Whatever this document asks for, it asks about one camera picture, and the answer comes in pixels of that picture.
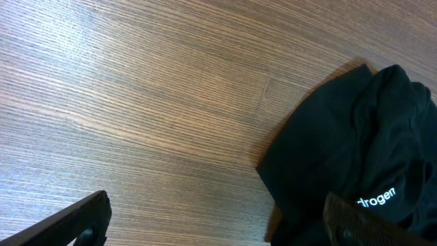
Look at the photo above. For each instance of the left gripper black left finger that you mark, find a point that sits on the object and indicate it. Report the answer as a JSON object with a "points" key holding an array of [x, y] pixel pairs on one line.
{"points": [[83, 223]]}

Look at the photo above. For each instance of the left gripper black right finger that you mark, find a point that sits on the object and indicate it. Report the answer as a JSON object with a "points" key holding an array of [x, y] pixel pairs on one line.
{"points": [[348, 224]]}

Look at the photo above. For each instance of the black t-shirt with logo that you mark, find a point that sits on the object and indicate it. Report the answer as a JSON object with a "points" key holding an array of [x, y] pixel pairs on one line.
{"points": [[369, 138]]}

